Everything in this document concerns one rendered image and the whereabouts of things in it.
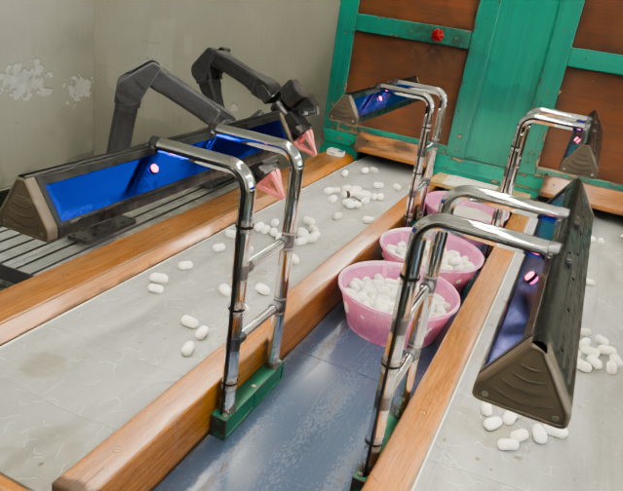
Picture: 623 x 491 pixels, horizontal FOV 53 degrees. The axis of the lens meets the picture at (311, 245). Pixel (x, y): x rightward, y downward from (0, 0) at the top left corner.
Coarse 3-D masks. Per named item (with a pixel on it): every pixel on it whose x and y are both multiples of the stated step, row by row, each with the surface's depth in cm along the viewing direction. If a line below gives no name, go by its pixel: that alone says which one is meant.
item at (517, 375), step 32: (576, 192) 94; (544, 224) 90; (576, 256) 75; (512, 288) 71; (544, 288) 60; (576, 288) 69; (512, 320) 60; (544, 320) 53; (576, 320) 63; (512, 352) 51; (544, 352) 49; (576, 352) 59; (480, 384) 52; (512, 384) 51; (544, 384) 50; (544, 416) 51
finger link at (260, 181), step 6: (270, 174) 162; (276, 174) 164; (258, 180) 164; (264, 180) 165; (270, 180) 165; (276, 180) 163; (258, 186) 165; (264, 186) 166; (276, 186) 164; (270, 192) 166; (282, 192) 165; (282, 198) 165
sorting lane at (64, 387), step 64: (320, 192) 198; (384, 192) 207; (192, 256) 142; (320, 256) 151; (64, 320) 111; (128, 320) 113; (0, 384) 92; (64, 384) 94; (128, 384) 96; (0, 448) 81; (64, 448) 82
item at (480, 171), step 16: (336, 144) 241; (352, 144) 238; (368, 160) 243; (384, 160) 247; (448, 160) 224; (464, 160) 222; (464, 176) 224; (480, 176) 222; (496, 176) 219; (528, 176) 214; (528, 192) 216; (592, 208) 222
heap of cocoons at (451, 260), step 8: (392, 248) 161; (400, 248) 162; (400, 256) 157; (424, 256) 162; (448, 256) 161; (456, 256) 162; (464, 256) 163; (424, 264) 156; (448, 264) 160; (456, 264) 159; (464, 264) 160; (472, 264) 158
